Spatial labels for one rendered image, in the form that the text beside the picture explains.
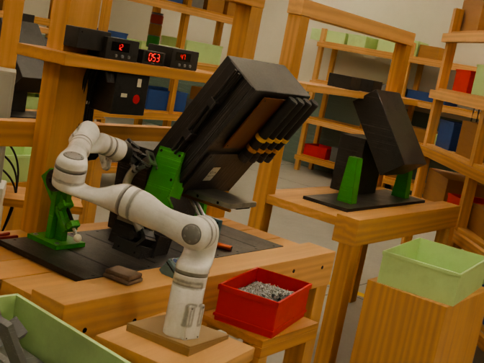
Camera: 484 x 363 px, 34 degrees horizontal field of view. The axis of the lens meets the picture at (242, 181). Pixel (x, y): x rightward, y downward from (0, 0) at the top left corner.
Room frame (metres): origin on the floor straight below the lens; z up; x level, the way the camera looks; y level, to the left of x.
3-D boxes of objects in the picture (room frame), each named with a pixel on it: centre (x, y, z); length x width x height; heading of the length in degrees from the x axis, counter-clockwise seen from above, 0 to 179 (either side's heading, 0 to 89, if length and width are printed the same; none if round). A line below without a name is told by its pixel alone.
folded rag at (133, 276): (2.33, 0.31, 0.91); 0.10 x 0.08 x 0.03; 63
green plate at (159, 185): (2.74, 0.26, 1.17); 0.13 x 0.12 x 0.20; 145
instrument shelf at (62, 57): (2.98, 0.48, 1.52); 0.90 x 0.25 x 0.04; 145
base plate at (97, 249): (2.84, 0.27, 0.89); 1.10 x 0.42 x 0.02; 145
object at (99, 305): (2.68, 0.04, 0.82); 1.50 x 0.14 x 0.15; 145
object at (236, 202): (2.84, 0.14, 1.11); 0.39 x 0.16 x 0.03; 55
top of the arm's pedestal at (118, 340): (2.04, 0.09, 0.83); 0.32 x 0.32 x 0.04; 62
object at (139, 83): (2.86, 0.50, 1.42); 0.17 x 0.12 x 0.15; 145
